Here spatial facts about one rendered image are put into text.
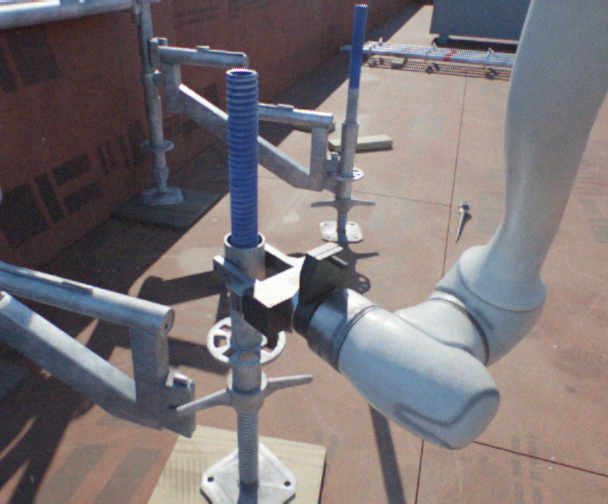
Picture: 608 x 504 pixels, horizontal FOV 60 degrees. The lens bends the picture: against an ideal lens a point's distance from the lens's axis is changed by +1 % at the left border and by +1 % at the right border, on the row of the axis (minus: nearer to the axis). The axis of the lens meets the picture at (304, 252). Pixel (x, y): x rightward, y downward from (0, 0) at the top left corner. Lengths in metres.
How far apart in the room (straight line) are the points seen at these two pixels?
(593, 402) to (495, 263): 0.90
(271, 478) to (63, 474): 0.41
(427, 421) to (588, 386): 1.00
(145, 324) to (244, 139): 0.37
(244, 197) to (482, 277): 0.31
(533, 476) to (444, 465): 0.18
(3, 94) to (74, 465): 0.98
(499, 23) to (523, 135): 6.11
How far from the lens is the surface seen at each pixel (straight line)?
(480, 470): 1.21
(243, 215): 0.69
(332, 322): 0.59
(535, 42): 0.37
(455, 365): 0.54
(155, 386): 0.97
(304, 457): 1.13
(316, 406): 1.25
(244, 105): 0.64
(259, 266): 0.73
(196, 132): 2.61
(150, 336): 0.90
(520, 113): 0.40
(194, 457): 1.14
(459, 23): 6.51
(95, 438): 1.24
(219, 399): 0.90
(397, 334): 0.55
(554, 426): 1.36
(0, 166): 1.66
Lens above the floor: 0.91
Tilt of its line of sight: 31 degrees down
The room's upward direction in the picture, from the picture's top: 3 degrees clockwise
